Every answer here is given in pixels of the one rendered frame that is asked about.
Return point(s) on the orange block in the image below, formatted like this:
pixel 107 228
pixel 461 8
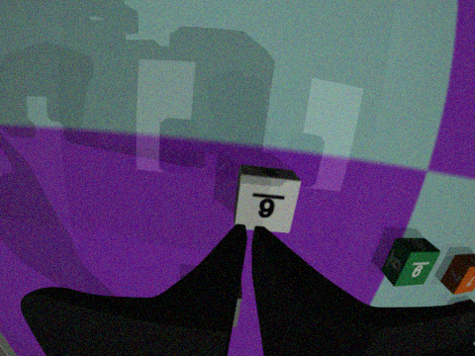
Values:
pixel 460 275

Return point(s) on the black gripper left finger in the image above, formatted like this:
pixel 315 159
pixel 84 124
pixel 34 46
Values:
pixel 192 318

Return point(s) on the green block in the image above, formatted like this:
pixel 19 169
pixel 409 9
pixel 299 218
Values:
pixel 410 261

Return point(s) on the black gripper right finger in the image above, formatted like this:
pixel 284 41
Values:
pixel 302 313

